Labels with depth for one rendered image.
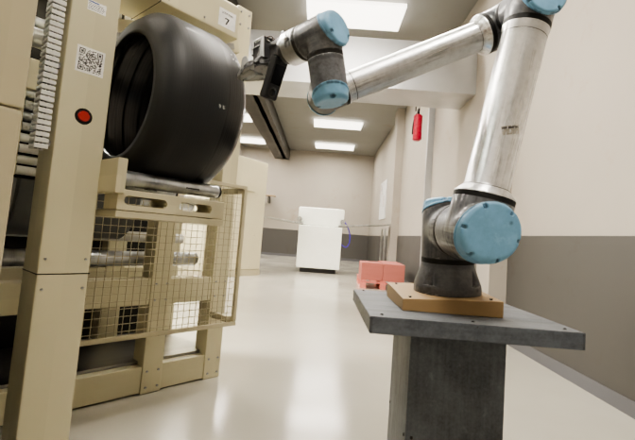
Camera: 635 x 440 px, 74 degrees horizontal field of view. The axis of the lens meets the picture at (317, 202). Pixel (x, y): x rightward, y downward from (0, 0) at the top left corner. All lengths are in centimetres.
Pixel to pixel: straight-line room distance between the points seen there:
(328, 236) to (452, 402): 765
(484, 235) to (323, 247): 779
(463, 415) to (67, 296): 110
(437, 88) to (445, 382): 418
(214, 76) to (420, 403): 109
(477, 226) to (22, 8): 90
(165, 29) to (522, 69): 99
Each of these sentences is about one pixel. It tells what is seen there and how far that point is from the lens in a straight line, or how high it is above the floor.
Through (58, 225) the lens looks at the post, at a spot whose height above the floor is 75.
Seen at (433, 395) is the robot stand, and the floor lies 39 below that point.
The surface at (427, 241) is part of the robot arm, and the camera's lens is 124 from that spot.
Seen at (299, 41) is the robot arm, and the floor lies 125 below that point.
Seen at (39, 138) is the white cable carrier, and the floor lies 98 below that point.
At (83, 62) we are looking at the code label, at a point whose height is 121.
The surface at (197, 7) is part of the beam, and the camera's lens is 199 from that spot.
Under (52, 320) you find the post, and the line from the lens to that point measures 137.
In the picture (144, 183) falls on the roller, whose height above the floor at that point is 89.
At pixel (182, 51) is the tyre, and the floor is 128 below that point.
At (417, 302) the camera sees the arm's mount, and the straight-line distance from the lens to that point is 116.
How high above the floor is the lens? 78
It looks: 5 degrees up
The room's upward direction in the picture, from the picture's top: 4 degrees clockwise
